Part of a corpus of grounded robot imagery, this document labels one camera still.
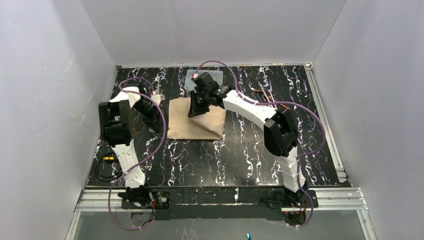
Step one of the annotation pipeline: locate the beige cloth napkin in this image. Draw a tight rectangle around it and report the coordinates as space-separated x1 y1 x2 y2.
166 98 226 140

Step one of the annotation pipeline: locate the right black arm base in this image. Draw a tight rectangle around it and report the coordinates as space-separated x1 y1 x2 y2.
260 189 319 212

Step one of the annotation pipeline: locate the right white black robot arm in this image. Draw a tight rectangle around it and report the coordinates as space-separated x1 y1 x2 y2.
188 72 306 193

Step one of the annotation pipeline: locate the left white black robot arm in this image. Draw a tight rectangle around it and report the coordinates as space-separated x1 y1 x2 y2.
98 85 160 189

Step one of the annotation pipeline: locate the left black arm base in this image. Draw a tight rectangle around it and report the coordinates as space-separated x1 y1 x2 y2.
121 191 171 210

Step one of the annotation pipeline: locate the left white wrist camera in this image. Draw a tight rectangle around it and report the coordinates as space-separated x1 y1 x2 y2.
151 94 166 106

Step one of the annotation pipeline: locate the black coiled cable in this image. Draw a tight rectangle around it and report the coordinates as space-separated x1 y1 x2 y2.
94 152 124 183

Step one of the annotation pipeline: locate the aluminium frame rail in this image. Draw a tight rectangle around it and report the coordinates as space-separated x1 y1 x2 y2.
75 187 369 212

